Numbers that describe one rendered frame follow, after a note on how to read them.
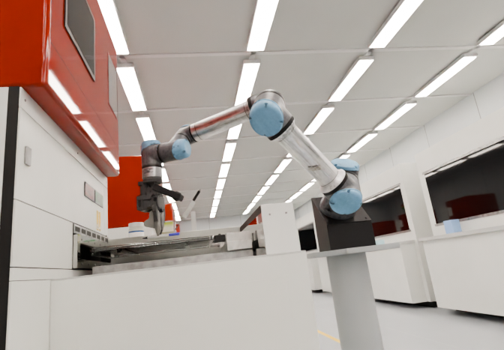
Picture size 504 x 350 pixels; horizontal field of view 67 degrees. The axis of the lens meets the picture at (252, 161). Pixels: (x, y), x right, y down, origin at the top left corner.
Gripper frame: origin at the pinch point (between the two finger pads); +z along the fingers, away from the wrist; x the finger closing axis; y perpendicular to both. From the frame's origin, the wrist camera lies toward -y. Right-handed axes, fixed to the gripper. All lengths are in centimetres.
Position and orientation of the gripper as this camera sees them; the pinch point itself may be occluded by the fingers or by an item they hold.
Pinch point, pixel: (160, 231)
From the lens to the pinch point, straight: 145.2
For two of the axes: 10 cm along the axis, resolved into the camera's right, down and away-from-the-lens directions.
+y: -9.8, 1.5, 1.2
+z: 1.2, 9.6, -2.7
